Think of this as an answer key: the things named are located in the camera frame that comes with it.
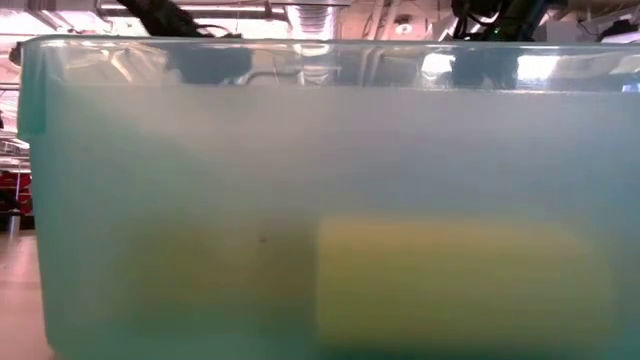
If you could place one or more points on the yellow cylinder block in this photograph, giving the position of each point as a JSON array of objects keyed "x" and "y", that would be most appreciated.
[{"x": 460, "y": 280}]

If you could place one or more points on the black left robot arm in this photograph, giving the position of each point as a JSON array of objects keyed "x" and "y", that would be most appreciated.
[{"x": 160, "y": 17}]

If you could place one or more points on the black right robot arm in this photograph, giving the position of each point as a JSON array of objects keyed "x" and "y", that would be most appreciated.
[{"x": 500, "y": 17}]

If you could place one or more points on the teal plastic bin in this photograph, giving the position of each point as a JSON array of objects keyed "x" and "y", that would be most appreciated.
[{"x": 150, "y": 165}]

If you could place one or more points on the round ceiling lamp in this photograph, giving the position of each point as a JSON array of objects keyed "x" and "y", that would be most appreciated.
[{"x": 402, "y": 26}]

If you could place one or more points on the red cabinet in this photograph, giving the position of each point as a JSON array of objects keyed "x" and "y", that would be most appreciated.
[{"x": 15, "y": 187}]

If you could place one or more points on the grey metal can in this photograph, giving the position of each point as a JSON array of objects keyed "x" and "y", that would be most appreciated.
[{"x": 11, "y": 224}]

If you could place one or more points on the silver ceiling ventilation duct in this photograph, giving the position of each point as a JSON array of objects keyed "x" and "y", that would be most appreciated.
[{"x": 312, "y": 20}]

